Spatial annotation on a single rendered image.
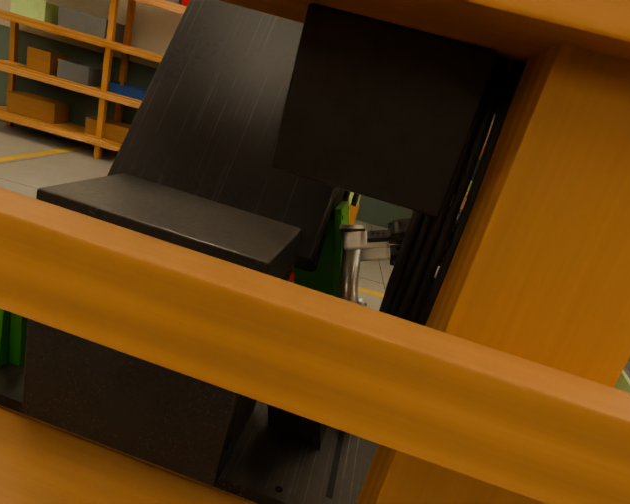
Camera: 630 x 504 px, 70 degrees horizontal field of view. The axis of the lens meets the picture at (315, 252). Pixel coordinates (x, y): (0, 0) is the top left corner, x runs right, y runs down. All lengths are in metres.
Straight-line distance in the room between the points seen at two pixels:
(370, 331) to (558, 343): 0.15
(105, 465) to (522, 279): 0.60
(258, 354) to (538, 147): 0.26
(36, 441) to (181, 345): 0.44
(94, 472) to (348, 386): 0.47
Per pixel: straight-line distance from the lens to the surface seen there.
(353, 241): 0.70
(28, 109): 7.01
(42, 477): 0.75
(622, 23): 0.34
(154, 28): 6.82
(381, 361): 0.35
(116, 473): 0.75
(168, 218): 0.59
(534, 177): 0.37
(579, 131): 0.37
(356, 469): 0.80
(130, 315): 0.40
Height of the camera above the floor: 1.42
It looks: 18 degrees down
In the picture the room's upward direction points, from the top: 16 degrees clockwise
